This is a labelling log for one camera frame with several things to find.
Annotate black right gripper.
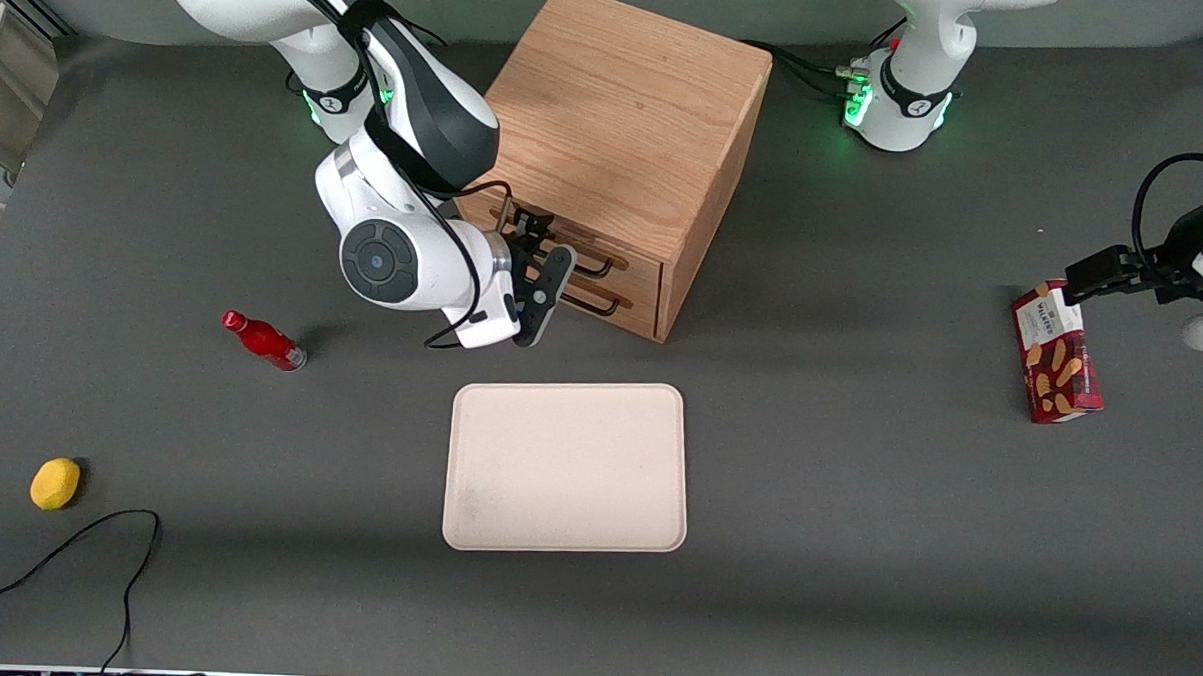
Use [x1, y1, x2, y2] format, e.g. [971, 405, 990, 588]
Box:
[506, 207, 569, 291]

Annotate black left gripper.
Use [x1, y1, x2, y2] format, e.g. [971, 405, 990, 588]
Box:
[1063, 189, 1203, 306]

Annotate black metal drawer handle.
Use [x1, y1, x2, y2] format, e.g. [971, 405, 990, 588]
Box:
[557, 284, 623, 318]
[549, 234, 616, 280]

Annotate wooden drawer cabinet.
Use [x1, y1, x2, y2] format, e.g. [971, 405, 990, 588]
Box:
[440, 0, 775, 347]

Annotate red cookie box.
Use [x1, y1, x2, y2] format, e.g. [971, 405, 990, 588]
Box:
[1007, 277, 1109, 427]

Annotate cream plastic tray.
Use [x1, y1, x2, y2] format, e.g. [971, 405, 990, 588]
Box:
[441, 376, 693, 559]

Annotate red bottle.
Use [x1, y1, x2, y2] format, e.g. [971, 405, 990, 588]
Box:
[219, 310, 310, 374]

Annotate yellow lemon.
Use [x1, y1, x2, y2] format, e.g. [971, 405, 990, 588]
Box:
[29, 456, 83, 513]

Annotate beige box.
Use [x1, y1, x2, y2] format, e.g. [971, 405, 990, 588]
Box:
[0, 0, 64, 176]

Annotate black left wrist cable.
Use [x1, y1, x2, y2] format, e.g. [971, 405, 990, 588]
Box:
[1129, 150, 1203, 275]

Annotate black right arm base cables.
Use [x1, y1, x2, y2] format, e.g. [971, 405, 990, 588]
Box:
[402, 16, 452, 50]

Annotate black arm base cables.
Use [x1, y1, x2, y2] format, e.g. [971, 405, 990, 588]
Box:
[402, 16, 452, 50]
[740, 13, 909, 105]

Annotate black left arm base cables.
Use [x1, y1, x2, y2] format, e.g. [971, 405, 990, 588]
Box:
[740, 13, 909, 105]

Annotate thin black cable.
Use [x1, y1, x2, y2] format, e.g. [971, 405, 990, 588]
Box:
[0, 504, 162, 676]

